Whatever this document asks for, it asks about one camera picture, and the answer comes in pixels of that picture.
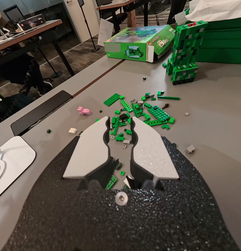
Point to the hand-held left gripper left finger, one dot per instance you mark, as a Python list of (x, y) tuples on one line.
[(89, 155)]

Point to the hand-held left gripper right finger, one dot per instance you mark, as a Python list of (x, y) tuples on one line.
[(153, 156)]

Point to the green plastic bin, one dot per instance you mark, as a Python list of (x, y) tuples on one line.
[(224, 43)]

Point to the grey desk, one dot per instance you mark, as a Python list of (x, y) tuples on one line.
[(210, 117)]

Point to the wood-edged office desk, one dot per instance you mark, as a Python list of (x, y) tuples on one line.
[(47, 24), (112, 5)]

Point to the small white toy brick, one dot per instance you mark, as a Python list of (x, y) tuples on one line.
[(72, 130)]

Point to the pile of green toy bricks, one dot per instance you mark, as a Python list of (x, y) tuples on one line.
[(119, 138)]

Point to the grey toy brick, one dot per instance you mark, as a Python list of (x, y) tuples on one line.
[(190, 149)]

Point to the large white toy brick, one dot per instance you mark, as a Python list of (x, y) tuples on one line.
[(126, 183)]

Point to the pink toy pig figure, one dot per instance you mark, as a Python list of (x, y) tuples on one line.
[(84, 110)]

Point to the short green toy plate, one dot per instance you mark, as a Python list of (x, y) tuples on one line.
[(126, 105)]

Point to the long narrow green toy plate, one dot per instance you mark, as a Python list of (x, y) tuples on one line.
[(168, 97)]

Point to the green blocky toy figure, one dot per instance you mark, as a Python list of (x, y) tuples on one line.
[(187, 49)]

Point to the green toy set box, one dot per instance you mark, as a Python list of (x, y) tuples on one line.
[(132, 39)]

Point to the white paper sheet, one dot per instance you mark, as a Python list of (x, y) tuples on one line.
[(105, 32)]

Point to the white paper scrap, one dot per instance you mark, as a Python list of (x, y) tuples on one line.
[(181, 17)]

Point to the dark toy set box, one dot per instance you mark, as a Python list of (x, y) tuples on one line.
[(32, 21)]

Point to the black tablet floor stand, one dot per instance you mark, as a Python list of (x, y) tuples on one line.
[(81, 2)]

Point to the white printed paper bag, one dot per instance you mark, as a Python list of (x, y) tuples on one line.
[(216, 9)]

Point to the black office chair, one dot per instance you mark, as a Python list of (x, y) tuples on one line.
[(13, 12)]

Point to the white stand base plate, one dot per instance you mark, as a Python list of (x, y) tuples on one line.
[(18, 153)]

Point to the clear acrylic stand bracket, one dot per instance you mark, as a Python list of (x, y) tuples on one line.
[(4, 31)]

